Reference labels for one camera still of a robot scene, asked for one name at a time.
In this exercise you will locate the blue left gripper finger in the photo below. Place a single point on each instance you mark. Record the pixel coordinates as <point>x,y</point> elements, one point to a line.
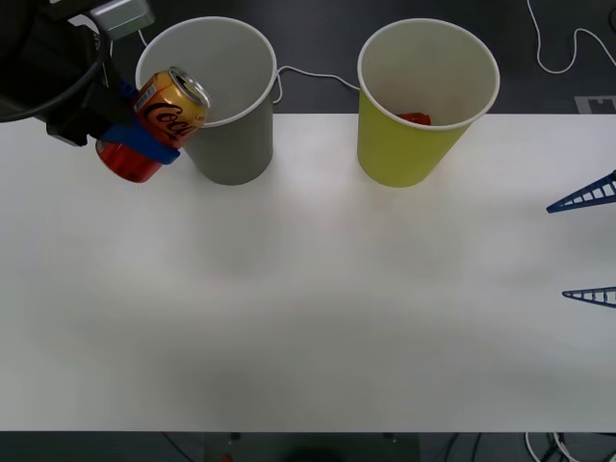
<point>130,90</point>
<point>144,142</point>

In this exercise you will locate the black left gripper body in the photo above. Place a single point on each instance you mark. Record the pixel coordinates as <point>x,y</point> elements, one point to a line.
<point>82,115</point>

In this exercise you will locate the silver-black left robot arm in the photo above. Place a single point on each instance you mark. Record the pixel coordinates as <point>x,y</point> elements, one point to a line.
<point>29,58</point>

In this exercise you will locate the grey plastic waste bin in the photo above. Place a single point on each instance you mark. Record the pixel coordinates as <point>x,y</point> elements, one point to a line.
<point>233,144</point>

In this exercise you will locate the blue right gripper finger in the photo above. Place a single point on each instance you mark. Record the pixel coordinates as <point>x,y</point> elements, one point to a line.
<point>597,192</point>
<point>601,296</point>

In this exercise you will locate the orange and red drink can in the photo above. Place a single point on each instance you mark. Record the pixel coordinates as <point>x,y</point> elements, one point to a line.
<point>166,103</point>

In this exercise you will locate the yellow-green plastic waste bin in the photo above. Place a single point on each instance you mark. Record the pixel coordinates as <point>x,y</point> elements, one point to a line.
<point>399,149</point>

